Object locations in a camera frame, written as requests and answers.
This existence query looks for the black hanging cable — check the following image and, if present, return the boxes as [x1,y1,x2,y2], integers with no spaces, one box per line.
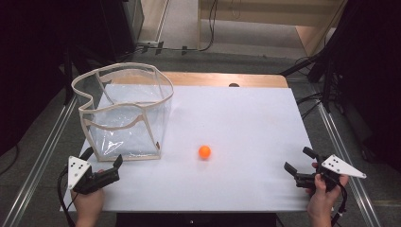
[198,0,220,53]

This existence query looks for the dark cabinet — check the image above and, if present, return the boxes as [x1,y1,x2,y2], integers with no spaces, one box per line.
[99,0,146,61]

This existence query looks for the black floor cables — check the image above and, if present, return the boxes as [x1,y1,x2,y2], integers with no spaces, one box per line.
[295,92,323,120]

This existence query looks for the black stand legs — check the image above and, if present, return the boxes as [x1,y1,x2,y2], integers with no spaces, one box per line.
[279,51,336,113]

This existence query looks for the metal floor rail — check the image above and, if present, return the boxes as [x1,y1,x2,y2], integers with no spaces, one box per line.
[0,94,78,227]
[316,101,383,227]

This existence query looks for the left hand-held gripper cable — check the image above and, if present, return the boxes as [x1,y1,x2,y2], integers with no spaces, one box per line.
[57,166,78,227]

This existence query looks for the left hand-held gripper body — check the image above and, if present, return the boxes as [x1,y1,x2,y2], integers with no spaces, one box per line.
[67,155,121,195]

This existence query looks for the person's right hand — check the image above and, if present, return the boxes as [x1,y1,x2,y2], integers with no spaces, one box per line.
[305,162,350,218]

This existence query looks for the black floor cable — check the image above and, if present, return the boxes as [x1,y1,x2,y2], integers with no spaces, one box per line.
[0,144,21,176]

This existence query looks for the black stand post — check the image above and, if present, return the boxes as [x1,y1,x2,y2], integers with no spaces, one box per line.
[62,46,76,106]

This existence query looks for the wooden shelf unit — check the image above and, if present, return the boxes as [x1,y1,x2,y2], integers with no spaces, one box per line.
[197,0,348,59]

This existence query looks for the hand-held gripper cable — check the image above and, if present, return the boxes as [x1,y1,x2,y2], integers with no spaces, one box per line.
[57,166,78,227]
[330,180,348,227]

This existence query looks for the orange ball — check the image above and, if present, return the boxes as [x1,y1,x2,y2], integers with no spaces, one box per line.
[198,145,212,160]

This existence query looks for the person's left hand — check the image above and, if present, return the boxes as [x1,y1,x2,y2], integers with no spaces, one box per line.
[70,187,106,218]

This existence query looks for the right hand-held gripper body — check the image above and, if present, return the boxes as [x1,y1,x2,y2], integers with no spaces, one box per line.
[295,153,368,193]

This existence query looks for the white board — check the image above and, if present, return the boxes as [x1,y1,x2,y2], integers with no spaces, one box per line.
[60,83,335,213]

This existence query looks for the right hand-held gripper cable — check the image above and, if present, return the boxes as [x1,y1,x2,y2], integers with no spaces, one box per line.
[330,180,348,227]

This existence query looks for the clear bag with beige trim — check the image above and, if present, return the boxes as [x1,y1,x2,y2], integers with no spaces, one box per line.
[71,61,175,163]

